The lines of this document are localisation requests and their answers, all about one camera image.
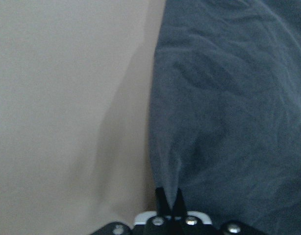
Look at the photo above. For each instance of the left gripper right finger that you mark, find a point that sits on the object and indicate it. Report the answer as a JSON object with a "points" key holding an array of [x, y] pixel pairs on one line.
{"points": [[183, 223]]}

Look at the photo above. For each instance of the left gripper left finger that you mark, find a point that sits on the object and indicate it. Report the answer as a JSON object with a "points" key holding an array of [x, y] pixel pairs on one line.
{"points": [[146, 223]]}

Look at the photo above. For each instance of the black printed t-shirt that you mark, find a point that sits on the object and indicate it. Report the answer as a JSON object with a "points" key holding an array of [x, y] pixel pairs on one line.
{"points": [[225, 110]]}

